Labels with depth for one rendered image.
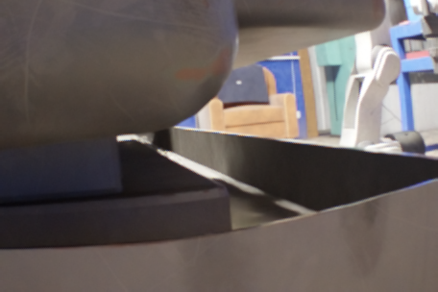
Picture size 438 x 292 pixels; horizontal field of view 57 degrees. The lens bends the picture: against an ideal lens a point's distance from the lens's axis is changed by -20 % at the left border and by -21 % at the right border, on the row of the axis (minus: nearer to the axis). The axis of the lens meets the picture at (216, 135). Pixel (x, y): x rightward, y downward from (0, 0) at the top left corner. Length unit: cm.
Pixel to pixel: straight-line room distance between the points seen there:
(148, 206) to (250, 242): 7
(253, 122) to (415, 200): 482
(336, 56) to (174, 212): 521
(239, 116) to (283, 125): 50
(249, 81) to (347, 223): 514
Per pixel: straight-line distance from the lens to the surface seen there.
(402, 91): 245
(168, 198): 23
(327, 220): 17
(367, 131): 154
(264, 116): 504
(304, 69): 606
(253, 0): 24
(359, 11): 27
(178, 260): 16
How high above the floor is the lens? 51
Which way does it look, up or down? 3 degrees down
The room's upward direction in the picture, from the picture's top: 6 degrees counter-clockwise
